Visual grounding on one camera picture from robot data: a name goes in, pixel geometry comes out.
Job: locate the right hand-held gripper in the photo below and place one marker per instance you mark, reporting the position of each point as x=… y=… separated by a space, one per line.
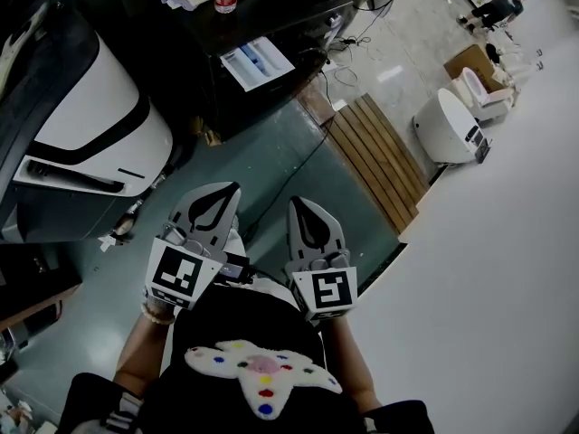
x=328 y=289

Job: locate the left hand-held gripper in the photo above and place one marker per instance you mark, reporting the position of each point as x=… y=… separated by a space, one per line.
x=181 y=274

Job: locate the white detergent drawer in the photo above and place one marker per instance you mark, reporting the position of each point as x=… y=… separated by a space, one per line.
x=255 y=63

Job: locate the person's left forearm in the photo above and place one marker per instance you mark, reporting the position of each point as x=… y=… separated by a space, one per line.
x=140 y=355

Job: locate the person's right forearm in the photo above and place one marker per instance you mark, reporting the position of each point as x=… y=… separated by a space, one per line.
x=348 y=360

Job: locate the black washing machine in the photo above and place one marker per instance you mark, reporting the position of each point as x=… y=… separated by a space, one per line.
x=253 y=21

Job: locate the small black box with screen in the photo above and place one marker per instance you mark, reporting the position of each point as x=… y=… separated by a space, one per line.
x=234 y=270

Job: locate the brown cardboard scraps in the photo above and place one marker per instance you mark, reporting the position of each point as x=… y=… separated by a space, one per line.
x=209 y=131

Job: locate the wooden slat platform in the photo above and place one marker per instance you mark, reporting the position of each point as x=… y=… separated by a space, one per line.
x=375 y=161

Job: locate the small white paper scrap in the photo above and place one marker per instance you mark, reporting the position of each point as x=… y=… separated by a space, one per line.
x=107 y=243

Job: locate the person's black clothing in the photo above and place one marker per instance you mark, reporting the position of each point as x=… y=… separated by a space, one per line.
x=235 y=321

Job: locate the white plush star with dots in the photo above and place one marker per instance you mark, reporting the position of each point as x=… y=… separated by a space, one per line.
x=253 y=369

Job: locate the large white and black appliance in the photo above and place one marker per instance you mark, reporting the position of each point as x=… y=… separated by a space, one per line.
x=86 y=106

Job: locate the white power strip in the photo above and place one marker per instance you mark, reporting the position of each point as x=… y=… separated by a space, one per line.
x=334 y=66

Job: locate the dark low cabinet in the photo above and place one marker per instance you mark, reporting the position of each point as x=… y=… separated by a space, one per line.
x=31 y=283

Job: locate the white toilet with open seat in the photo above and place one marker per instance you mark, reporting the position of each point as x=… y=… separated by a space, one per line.
x=481 y=91

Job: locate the brown cardboard box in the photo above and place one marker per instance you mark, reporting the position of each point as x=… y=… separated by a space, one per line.
x=470 y=61

